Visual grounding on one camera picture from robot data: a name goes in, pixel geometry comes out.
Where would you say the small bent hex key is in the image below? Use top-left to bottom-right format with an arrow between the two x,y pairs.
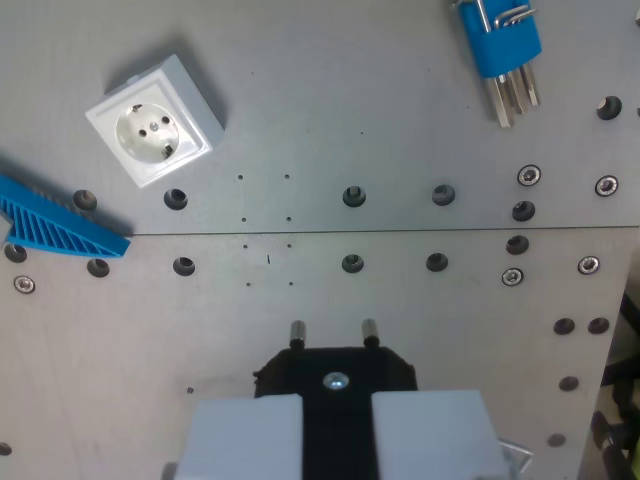
493,4 -> 532,30

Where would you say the medium steel hex key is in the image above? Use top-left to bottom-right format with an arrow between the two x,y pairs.
504,69 -> 531,115

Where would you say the shiny metal bracket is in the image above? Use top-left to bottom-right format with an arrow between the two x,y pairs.
497,436 -> 534,476

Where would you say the white wall socket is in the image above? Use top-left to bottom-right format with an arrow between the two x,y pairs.
84,53 -> 226,189

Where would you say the largest steel hex key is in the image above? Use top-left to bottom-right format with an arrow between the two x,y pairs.
449,0 -> 517,129

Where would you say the blue ribbed plastic wedge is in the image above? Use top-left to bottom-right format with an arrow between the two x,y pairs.
0,172 -> 132,260

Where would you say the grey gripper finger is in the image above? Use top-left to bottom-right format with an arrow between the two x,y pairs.
370,389 -> 512,480
162,392 -> 307,480

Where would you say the black power plug with pins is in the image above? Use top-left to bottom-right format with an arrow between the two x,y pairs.
253,318 -> 419,480

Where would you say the slim steel hex key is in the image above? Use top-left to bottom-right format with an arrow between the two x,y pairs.
519,64 -> 542,108

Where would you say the blue hex key holder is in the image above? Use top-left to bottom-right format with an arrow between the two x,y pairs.
458,0 -> 544,79

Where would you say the black cable bundle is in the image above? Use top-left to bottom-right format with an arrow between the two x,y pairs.
590,294 -> 640,480

